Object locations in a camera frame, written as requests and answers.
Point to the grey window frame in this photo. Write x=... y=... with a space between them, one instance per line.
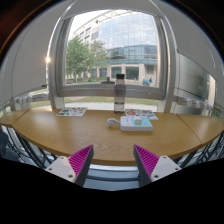
x=56 y=52

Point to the colourful sticker sheet left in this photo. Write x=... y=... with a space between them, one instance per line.
x=72 y=112

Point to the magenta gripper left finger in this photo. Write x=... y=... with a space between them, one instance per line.
x=73 y=168

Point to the colourful sticker sheet right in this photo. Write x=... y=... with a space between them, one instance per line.
x=144 y=113

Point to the white roller blind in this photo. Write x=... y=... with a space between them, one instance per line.
x=23 y=68
x=200 y=63

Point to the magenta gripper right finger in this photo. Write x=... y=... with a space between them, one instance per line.
x=152 y=167

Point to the white charger plug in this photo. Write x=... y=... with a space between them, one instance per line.
x=137 y=119

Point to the colourful sticker sheet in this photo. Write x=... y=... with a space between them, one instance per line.
x=72 y=112
x=144 y=113

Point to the clear water bottle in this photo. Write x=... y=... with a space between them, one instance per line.
x=119 y=94

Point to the white roller blind left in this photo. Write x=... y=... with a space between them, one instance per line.
x=23 y=68

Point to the white roller blind right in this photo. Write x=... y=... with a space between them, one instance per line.
x=200 y=63

